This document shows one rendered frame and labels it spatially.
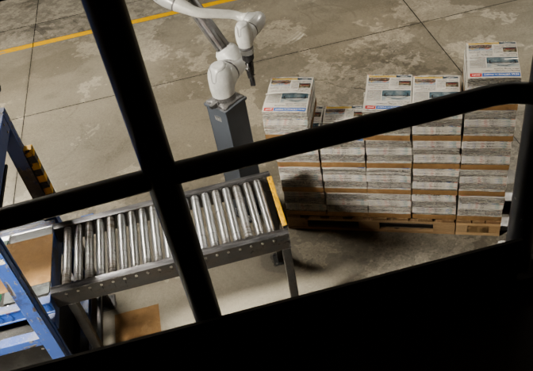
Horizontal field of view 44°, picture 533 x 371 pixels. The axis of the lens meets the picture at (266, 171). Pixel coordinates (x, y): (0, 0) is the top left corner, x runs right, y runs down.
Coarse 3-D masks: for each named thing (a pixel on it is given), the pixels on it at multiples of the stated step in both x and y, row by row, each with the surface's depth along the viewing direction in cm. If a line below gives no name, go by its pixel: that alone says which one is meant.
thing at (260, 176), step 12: (240, 180) 403; (252, 180) 402; (264, 180) 404; (192, 192) 401; (204, 192) 400; (144, 204) 399; (84, 216) 399; (96, 216) 397; (60, 228) 395; (72, 228) 397; (84, 228) 399; (60, 240) 401
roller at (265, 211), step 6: (258, 180) 401; (258, 186) 396; (258, 192) 393; (258, 198) 390; (264, 198) 389; (264, 204) 385; (264, 210) 381; (264, 216) 378; (270, 216) 378; (264, 222) 376; (270, 222) 374; (270, 228) 370
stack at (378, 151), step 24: (336, 120) 428; (360, 144) 411; (384, 144) 408; (408, 144) 405; (432, 144) 402; (456, 144) 399; (288, 168) 436; (312, 168) 432; (336, 168) 428; (360, 168) 425; (384, 168) 422; (408, 168) 419; (288, 192) 453; (312, 192) 448; (288, 216) 469; (312, 216) 464; (336, 216) 460; (360, 216) 456
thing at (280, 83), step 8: (272, 80) 431; (280, 80) 429; (288, 80) 428; (296, 80) 427; (304, 80) 426; (312, 80) 425; (272, 88) 425; (280, 88) 423; (288, 88) 422; (296, 88) 421; (304, 88) 420; (312, 88) 421; (312, 96) 421
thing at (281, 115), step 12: (264, 108) 410; (276, 108) 408; (288, 108) 406; (300, 108) 405; (264, 120) 413; (276, 120) 412; (288, 120) 410; (300, 120) 408; (276, 132) 418; (288, 132) 416
